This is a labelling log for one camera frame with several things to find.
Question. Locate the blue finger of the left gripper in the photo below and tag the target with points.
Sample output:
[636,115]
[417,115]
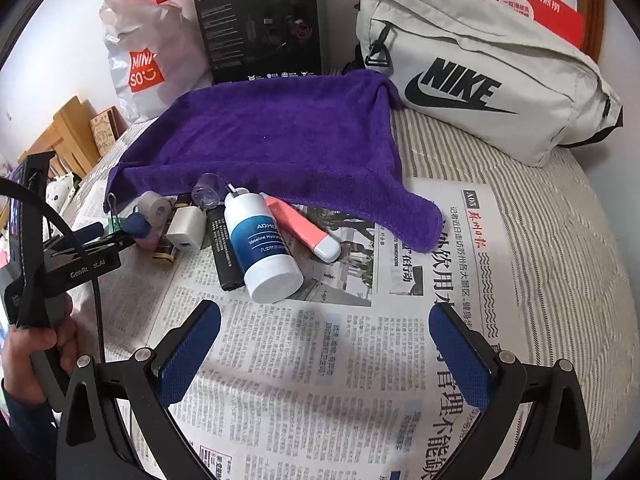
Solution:
[89,233]
[113,244]

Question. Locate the left hand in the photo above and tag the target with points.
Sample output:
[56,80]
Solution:
[20,380]

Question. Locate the newspaper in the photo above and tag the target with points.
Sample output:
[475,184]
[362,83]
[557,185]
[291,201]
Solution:
[342,380]

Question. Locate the white usb charger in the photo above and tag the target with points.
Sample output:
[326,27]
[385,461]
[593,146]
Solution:
[187,229]

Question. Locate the striped bed cover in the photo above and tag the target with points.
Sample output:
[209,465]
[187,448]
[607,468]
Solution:
[571,286]

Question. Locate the green binder clip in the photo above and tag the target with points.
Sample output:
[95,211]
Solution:
[114,222]

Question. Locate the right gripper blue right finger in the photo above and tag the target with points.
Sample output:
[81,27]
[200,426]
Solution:
[467,354]

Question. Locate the black headset box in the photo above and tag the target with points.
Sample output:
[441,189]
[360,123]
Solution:
[255,39]

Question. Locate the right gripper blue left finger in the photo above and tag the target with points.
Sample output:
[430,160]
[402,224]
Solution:
[180,354]

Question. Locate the clear plastic cap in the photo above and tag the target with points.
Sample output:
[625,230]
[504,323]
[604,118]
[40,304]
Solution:
[209,191]

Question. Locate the black lighter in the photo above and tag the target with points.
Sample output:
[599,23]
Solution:
[230,274]

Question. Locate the blue pink eraser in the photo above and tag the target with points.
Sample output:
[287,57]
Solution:
[143,234]

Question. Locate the white Nike bag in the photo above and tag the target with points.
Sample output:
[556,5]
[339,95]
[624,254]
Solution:
[488,71]

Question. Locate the purple towel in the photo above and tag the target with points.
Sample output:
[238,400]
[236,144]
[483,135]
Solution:
[319,141]

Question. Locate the white Miniso bag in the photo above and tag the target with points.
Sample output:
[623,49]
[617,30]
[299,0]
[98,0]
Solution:
[155,54]

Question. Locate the wooden furniture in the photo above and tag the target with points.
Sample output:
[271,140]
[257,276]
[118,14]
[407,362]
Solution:
[70,138]

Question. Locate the white tape roll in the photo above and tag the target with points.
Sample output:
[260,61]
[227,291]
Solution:
[154,208]

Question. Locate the white blue lotion bottle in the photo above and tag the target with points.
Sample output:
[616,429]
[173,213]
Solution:
[270,273]

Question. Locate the patterned brown book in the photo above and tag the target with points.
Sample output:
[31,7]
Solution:
[107,127]

